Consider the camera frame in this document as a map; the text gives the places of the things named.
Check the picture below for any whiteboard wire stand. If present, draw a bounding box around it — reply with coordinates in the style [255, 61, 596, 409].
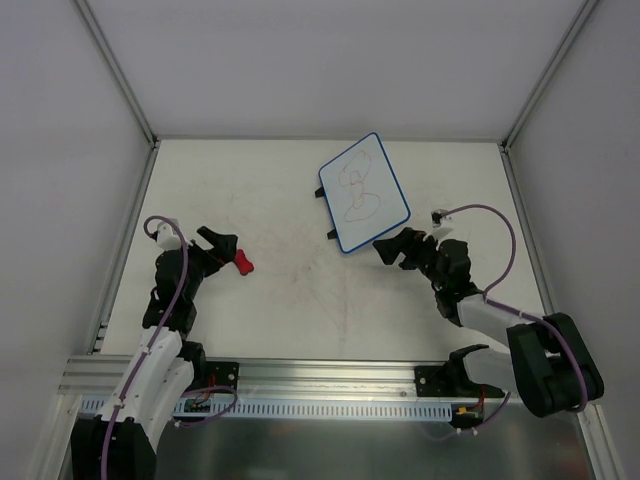
[314, 186, 338, 240]

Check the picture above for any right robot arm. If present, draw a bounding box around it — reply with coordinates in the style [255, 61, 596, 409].
[373, 228, 605, 418]

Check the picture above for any purple cable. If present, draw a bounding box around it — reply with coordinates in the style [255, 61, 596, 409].
[424, 203, 596, 441]
[99, 215, 238, 480]

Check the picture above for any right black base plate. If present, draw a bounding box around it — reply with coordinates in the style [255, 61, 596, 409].
[413, 364, 455, 398]

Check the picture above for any slotted cable duct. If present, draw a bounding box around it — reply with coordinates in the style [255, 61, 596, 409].
[79, 396, 453, 423]

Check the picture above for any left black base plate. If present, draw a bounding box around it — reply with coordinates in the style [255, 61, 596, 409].
[201, 360, 240, 389]

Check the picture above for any aluminium frame post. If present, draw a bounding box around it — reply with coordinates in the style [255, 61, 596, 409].
[500, 0, 601, 152]
[72, 0, 158, 147]

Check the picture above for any red bone-shaped eraser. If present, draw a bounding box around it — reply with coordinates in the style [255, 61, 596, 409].
[233, 249, 254, 276]

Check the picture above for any right aluminium frame post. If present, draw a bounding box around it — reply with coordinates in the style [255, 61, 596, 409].
[500, 0, 601, 152]

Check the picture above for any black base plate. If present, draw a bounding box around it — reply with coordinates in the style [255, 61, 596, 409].
[201, 360, 240, 389]
[413, 364, 455, 398]

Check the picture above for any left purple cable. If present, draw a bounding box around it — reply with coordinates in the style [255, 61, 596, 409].
[99, 215, 238, 480]

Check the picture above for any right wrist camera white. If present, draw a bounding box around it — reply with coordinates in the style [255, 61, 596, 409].
[426, 209, 453, 243]

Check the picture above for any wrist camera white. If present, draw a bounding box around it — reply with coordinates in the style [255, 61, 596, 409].
[426, 209, 453, 243]
[153, 222, 182, 251]

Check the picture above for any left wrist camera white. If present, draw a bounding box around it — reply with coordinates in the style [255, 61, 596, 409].
[153, 222, 182, 251]

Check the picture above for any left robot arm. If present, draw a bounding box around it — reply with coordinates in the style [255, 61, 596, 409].
[70, 215, 238, 479]

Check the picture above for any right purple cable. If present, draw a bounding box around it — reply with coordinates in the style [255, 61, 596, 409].
[424, 203, 596, 441]

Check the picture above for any left aluminium frame post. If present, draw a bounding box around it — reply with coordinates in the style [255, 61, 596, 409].
[72, 0, 158, 147]

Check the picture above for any blue framed whiteboard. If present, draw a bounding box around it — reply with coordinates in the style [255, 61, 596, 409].
[316, 132, 411, 254]

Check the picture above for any aluminium mounting rail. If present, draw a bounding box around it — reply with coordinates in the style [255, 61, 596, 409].
[58, 354, 481, 401]

